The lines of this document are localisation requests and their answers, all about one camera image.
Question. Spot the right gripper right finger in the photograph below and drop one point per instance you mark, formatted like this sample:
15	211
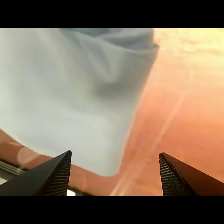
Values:
183	178

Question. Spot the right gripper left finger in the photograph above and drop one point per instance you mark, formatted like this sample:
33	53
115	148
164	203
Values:
50	176

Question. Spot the pale grey garment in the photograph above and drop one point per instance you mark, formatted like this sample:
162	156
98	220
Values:
66	100

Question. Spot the silver frame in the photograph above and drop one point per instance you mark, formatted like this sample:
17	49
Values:
10	169

